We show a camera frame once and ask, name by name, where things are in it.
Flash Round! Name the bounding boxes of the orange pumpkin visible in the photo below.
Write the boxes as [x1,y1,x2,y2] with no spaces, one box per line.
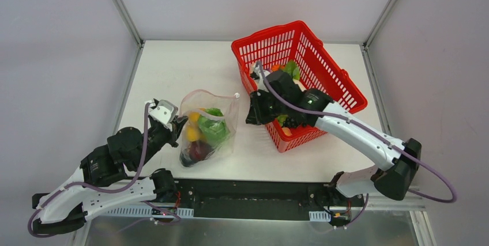
[270,65,285,72]

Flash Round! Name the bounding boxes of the clear pink-dotted zip bag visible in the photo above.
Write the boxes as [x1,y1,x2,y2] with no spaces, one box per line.
[179,89,240,168]

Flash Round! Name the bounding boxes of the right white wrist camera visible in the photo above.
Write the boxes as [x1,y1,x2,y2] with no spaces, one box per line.
[249,62,268,92]

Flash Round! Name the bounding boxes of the green napa cabbage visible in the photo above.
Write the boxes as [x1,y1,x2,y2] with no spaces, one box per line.
[197,115,230,148]

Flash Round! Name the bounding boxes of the dark purple eggplant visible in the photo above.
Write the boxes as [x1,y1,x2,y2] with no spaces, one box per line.
[179,153,199,168]

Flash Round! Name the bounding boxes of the pale peach fruit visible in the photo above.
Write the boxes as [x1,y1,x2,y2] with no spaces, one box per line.
[281,127,292,137]

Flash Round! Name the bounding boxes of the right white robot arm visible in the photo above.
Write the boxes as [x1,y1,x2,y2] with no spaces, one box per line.
[246,69,421,206]

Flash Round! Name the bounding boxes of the dark red apple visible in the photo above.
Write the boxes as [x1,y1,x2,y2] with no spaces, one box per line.
[189,141,214,162]

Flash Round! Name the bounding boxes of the dark blue grape bunch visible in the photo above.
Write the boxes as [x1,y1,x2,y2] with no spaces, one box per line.
[281,117,307,129]

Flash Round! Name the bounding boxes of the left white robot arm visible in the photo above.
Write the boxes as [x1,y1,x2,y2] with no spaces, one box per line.
[28,116,188,238]

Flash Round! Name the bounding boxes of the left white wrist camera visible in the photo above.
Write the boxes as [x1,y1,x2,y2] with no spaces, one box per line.
[145,99,178,126]

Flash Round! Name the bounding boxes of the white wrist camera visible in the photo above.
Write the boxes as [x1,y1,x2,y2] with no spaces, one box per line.
[145,99,178,126]
[249,62,268,92]

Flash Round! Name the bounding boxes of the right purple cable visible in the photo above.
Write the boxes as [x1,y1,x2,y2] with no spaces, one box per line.
[255,60,458,204]

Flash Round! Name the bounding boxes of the yellow lemon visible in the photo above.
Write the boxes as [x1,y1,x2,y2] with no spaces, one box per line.
[188,112,201,124]

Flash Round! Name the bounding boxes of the green grape bunch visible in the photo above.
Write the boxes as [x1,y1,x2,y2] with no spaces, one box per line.
[276,115,288,127]

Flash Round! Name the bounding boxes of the red plastic basket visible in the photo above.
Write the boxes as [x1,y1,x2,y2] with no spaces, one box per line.
[231,20,370,153]

